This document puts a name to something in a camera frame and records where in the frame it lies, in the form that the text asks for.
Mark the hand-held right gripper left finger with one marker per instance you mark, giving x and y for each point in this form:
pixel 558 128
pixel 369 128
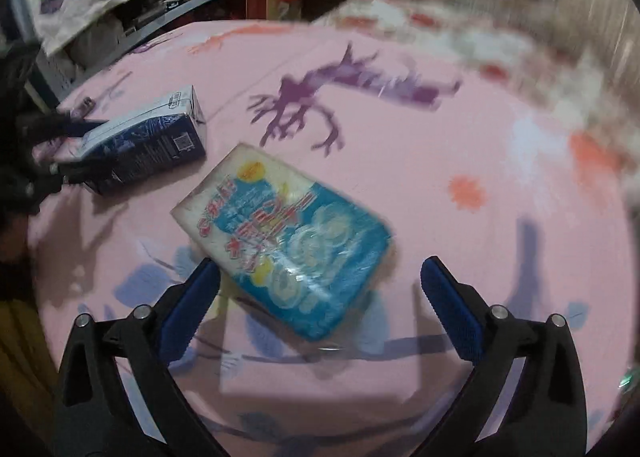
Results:
pixel 192 307

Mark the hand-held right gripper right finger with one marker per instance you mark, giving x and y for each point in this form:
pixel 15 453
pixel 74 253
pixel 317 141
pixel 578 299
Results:
pixel 450 307

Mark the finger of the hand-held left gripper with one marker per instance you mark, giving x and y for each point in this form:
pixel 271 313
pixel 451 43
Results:
pixel 65 126
pixel 85 171

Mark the dark blue drink carton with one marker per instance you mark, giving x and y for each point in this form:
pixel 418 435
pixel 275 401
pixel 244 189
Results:
pixel 155 137

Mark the blue white tissue pack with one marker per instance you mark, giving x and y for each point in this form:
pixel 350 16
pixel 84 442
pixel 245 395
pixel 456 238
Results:
pixel 290 242

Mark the person's left forearm mustard sleeve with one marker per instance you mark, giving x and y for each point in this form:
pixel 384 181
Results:
pixel 20 352

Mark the pink printed bed sheet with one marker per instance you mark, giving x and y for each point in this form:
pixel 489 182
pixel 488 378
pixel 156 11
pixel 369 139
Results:
pixel 400 162

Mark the orange paper bag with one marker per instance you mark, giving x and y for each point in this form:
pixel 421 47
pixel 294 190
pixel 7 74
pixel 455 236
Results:
pixel 262 2

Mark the red floral white blanket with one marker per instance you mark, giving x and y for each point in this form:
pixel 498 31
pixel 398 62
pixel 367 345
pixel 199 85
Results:
pixel 525 47

